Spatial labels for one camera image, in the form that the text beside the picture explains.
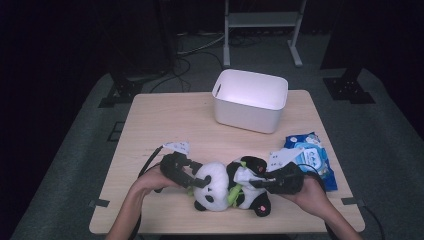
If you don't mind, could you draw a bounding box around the white wet wipe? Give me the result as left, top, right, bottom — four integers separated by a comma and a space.
233, 163, 266, 188

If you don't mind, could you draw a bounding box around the panda plush toy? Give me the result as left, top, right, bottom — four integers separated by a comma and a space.
192, 155, 272, 218

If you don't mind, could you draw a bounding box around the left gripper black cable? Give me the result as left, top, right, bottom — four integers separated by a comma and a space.
128, 145, 165, 240

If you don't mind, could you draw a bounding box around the blue wet wipes pack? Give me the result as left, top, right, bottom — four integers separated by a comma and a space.
283, 131, 338, 193

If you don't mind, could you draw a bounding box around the black tape strip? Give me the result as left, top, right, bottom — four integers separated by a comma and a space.
341, 196, 366, 206
88, 198, 110, 208

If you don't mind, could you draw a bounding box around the black floor cable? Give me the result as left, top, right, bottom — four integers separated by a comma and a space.
149, 49, 225, 94

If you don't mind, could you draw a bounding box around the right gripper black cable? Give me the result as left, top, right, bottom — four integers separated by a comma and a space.
295, 163, 386, 240

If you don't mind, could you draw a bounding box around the person's right hand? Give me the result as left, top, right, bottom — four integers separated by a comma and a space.
282, 176, 327, 215

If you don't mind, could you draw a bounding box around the person's left hand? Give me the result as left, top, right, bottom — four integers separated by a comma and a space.
132, 164, 184, 198

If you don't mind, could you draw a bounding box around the black floor tape rectangle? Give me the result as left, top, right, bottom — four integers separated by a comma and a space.
107, 121, 126, 143

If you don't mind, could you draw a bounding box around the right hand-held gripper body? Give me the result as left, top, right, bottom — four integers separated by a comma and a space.
265, 147, 306, 196

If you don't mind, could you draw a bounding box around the white metal stand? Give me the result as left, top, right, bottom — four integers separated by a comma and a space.
222, 0, 308, 68

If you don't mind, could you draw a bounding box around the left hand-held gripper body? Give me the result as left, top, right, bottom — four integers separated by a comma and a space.
159, 141, 195, 189

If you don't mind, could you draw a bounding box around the grey floor cable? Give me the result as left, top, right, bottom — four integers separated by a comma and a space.
176, 31, 226, 56

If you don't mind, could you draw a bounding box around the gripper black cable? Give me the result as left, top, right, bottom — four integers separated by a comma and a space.
295, 163, 386, 240
128, 145, 165, 240

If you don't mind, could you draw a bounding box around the white plastic bin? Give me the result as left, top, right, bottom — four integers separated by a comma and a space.
211, 68, 289, 135

